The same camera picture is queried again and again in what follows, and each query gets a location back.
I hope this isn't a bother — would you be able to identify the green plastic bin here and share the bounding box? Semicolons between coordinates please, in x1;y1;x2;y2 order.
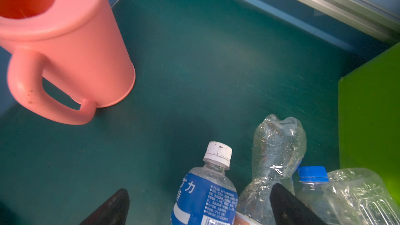
338;44;400;203

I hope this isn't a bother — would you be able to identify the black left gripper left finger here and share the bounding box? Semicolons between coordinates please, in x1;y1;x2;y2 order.
79;189;130;225

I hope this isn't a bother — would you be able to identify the pink plastic watering can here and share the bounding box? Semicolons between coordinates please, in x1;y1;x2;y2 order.
1;0;135;125

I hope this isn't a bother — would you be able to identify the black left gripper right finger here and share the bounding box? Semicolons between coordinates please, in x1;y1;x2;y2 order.
270;183;326;225

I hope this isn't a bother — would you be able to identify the blue label bottle white cap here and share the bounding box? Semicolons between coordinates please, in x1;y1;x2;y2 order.
170;141;238;225

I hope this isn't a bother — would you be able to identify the tall clear orange label bottle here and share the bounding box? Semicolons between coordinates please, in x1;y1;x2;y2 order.
234;114;307;225

